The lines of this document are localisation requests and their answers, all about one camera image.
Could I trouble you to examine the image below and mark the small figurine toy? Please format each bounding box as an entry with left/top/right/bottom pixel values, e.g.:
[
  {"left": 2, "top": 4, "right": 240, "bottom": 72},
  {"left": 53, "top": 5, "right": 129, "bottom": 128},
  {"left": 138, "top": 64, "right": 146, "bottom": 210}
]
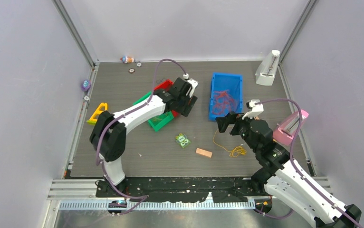
[{"left": 120, "top": 56, "right": 135, "bottom": 64}]

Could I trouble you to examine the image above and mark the orange wooden block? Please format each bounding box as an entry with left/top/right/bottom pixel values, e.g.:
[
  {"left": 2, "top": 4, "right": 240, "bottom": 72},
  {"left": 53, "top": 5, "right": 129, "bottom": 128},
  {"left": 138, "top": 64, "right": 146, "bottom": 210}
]
[{"left": 196, "top": 148, "right": 212, "bottom": 158}]

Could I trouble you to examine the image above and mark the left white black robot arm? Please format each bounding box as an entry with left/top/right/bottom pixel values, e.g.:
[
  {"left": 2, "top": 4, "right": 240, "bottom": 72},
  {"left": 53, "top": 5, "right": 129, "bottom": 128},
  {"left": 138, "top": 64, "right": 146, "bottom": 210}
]
[{"left": 89, "top": 77, "right": 198, "bottom": 197}]

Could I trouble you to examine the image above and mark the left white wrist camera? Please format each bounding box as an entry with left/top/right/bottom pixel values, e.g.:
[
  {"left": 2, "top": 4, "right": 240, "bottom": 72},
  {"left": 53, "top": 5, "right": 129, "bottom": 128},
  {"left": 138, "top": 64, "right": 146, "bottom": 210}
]
[{"left": 183, "top": 73, "right": 198, "bottom": 98}]

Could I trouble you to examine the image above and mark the green plastic bin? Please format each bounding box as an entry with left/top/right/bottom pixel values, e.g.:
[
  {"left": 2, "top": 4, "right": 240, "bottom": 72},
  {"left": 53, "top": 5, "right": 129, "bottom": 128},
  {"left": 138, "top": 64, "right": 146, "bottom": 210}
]
[{"left": 133, "top": 92, "right": 174, "bottom": 132}]

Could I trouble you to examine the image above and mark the white metronome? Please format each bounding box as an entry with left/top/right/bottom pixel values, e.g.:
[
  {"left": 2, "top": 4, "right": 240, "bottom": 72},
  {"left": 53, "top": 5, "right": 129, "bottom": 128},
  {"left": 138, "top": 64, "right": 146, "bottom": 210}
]
[{"left": 255, "top": 50, "right": 280, "bottom": 86}]

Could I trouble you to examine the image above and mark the red orange cable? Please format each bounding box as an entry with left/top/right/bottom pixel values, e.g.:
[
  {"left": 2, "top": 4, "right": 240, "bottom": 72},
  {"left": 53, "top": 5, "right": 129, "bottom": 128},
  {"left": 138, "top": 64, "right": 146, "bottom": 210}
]
[{"left": 211, "top": 89, "right": 241, "bottom": 116}]

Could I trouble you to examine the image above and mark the blue plastic bin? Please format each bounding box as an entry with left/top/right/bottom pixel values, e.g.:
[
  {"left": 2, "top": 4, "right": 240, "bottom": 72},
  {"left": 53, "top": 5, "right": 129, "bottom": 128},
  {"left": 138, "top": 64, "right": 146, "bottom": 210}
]
[{"left": 208, "top": 73, "right": 243, "bottom": 121}]

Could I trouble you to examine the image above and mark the red plastic bin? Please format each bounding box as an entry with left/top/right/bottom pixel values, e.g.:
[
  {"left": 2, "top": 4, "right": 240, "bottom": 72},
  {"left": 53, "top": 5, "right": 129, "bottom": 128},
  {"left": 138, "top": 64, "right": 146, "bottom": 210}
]
[{"left": 154, "top": 78, "right": 173, "bottom": 91}]

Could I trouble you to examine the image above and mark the green frog toy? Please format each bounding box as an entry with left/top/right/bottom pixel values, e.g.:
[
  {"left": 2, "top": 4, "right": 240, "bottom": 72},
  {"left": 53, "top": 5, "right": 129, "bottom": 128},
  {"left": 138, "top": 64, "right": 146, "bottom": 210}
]
[{"left": 175, "top": 133, "right": 191, "bottom": 149}]

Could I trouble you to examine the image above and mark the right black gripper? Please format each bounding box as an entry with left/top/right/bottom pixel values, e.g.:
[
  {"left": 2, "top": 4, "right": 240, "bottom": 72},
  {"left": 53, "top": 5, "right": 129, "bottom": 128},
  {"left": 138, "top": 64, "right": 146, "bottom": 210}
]
[{"left": 216, "top": 111, "right": 259, "bottom": 153}]

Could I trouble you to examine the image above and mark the left yellow triangle frame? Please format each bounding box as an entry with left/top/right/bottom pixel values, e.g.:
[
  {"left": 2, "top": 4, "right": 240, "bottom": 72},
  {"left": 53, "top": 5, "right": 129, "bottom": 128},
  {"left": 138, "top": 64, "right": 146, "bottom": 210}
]
[{"left": 86, "top": 103, "right": 108, "bottom": 125}]

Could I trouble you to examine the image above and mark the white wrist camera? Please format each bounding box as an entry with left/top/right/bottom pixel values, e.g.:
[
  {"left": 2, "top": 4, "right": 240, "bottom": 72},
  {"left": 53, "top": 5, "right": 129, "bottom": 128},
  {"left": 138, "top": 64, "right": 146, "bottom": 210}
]
[
  {"left": 242, "top": 99, "right": 264, "bottom": 120},
  {"left": 183, "top": 73, "right": 198, "bottom": 98}
]

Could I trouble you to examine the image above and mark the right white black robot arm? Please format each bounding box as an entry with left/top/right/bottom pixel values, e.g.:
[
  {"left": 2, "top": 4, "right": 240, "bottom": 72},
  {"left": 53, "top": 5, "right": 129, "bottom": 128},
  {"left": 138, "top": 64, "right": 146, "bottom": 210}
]
[{"left": 216, "top": 112, "right": 362, "bottom": 228}]

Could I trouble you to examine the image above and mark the purple round toy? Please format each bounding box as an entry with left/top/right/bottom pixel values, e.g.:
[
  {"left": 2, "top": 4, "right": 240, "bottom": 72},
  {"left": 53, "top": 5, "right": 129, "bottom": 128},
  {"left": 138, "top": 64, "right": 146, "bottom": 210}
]
[{"left": 81, "top": 79, "right": 91, "bottom": 92}]

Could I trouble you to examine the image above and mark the pink metronome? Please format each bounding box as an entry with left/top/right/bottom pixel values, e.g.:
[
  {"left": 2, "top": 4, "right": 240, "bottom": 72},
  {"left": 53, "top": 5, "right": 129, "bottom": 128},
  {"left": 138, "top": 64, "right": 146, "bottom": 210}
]
[{"left": 273, "top": 111, "right": 299, "bottom": 146}]

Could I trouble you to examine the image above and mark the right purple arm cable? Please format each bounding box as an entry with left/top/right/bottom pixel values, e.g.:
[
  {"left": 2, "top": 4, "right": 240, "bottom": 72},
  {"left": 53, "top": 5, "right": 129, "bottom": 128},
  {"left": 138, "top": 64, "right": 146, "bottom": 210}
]
[{"left": 254, "top": 98, "right": 364, "bottom": 228}]

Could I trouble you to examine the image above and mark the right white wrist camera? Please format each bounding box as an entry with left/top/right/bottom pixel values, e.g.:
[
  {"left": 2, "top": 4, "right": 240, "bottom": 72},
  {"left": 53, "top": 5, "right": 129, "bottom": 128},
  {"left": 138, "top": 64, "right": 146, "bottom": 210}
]
[{"left": 242, "top": 99, "right": 264, "bottom": 120}]

